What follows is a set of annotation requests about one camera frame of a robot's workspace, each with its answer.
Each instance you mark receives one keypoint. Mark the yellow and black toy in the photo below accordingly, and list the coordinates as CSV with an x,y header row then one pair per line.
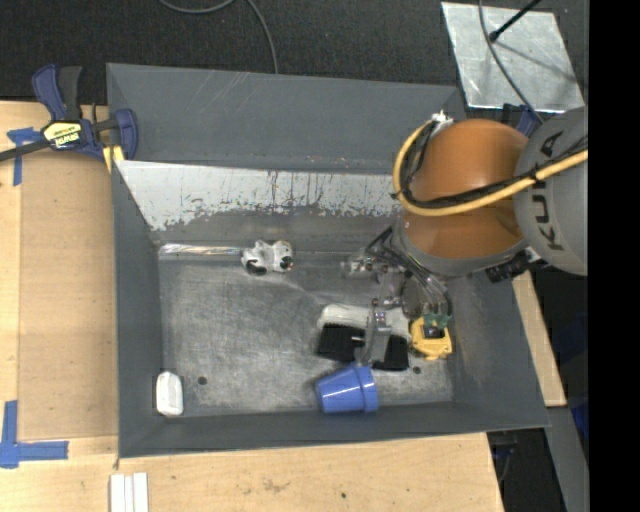
x,y
434,345

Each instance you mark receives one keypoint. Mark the grey metal bin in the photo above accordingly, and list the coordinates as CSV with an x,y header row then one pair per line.
x,y
240,320

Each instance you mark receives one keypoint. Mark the pale grey metal gripper finger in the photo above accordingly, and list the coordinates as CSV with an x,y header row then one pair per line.
x,y
376,345

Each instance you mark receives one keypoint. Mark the white toy animal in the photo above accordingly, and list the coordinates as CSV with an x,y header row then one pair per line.
x,y
267,256

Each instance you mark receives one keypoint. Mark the small white bottle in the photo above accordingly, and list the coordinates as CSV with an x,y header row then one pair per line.
x,y
169,394

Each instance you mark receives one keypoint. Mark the blue plastic cup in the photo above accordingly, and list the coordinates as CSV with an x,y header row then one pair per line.
x,y
347,391

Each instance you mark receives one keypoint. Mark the clear plastic tube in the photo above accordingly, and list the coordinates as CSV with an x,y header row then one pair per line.
x,y
200,249

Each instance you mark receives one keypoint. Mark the black and white brush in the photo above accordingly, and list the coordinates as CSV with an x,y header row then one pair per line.
x,y
340,335

